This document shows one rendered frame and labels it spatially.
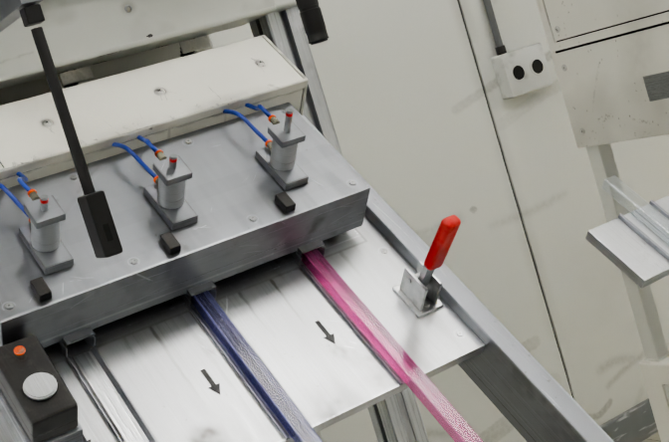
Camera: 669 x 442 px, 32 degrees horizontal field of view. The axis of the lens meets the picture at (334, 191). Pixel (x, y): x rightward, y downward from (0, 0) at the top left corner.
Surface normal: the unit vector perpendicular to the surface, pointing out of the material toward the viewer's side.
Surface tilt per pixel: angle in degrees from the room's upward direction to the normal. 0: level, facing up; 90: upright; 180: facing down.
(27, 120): 44
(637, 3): 90
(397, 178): 90
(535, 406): 90
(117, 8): 90
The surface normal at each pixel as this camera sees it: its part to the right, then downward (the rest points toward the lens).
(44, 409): 0.14, -0.73
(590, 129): -0.82, 0.29
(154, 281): 0.56, 0.61
